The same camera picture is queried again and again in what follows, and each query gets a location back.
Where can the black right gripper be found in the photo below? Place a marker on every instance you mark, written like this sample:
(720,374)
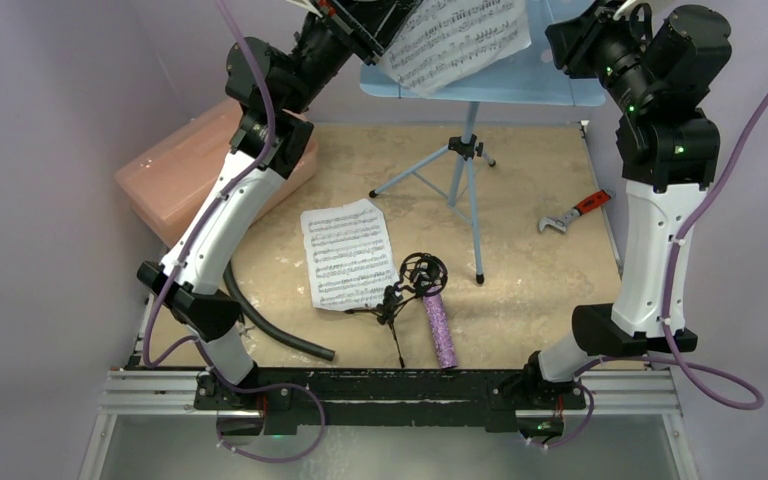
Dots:
(574,45)

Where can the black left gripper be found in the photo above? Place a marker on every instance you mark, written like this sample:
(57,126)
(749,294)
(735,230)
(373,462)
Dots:
(363,26)

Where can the sheet music page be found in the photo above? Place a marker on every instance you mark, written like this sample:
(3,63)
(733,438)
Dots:
(348,255)
(445,41)

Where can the light blue music stand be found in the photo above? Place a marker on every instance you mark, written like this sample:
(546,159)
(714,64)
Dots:
(528,77)

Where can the black microphone shock mount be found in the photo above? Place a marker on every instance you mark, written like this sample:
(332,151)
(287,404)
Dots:
(420,275)

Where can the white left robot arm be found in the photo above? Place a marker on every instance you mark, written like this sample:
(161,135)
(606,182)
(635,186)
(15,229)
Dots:
(264,152)

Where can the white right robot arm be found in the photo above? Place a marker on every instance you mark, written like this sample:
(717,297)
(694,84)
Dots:
(669,148)

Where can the translucent pink storage box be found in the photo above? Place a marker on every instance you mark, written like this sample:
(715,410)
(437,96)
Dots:
(168,183)

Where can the purple glitter microphone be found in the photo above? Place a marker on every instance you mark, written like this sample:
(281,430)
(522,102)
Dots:
(441,336)

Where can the black foam tube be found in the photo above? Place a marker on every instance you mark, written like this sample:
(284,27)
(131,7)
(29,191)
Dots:
(249,311)

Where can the red handled wrench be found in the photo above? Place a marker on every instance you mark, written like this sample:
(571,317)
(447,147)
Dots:
(561,223)

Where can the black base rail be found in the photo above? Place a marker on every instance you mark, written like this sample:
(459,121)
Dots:
(496,400)

